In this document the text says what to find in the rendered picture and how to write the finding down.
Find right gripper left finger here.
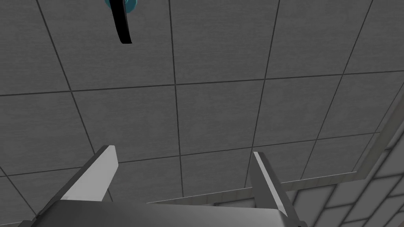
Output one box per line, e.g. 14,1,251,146
37,145,119,218

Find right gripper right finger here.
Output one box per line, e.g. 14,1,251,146
249,151,301,223

